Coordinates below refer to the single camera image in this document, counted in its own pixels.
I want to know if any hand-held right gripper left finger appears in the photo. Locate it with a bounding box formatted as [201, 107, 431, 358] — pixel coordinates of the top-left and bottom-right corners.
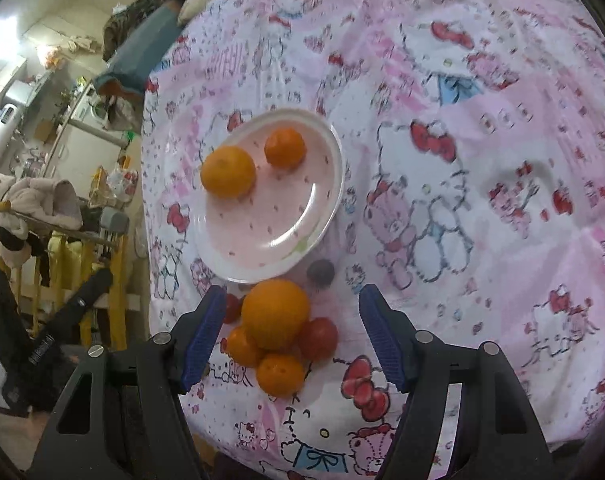
[27, 285, 228, 480]

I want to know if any large mandarin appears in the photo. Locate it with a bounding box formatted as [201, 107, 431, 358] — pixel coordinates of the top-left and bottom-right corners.
[200, 146, 257, 199]

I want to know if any small red cherry tomato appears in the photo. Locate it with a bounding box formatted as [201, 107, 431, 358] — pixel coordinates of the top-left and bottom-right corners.
[222, 294, 244, 324]

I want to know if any beige fleece coat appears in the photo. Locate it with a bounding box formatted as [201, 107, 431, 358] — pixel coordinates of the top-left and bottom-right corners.
[0, 175, 84, 252]

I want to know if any grey box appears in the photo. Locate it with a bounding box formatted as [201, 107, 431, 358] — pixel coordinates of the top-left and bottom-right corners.
[99, 208, 131, 234]

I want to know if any big orange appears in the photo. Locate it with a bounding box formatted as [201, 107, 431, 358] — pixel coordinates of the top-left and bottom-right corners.
[241, 279, 311, 352]

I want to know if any yellow wooden rack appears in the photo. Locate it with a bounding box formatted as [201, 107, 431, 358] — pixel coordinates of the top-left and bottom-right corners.
[0, 201, 133, 353]

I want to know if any small mandarin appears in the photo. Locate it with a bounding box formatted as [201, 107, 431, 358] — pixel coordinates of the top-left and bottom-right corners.
[256, 353, 306, 397]
[226, 325, 266, 367]
[264, 128, 307, 169]

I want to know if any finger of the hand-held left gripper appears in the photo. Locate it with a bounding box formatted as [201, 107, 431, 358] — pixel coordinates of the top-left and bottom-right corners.
[55, 267, 114, 333]

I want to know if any pink white plate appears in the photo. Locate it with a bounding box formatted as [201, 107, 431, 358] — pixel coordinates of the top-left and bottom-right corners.
[190, 108, 344, 283]

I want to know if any white washing machine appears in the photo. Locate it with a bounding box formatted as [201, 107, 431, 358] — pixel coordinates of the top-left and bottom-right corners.
[80, 91, 114, 131]

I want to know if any white red plastic bag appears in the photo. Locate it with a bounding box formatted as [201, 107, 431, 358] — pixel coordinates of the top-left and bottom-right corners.
[106, 164, 141, 202]

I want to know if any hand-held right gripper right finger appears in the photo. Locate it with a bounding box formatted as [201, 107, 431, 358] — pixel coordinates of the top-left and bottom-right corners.
[359, 284, 553, 480]

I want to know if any dark clothes pile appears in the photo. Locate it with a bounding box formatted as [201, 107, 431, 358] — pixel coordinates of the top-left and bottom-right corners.
[102, 0, 164, 61]

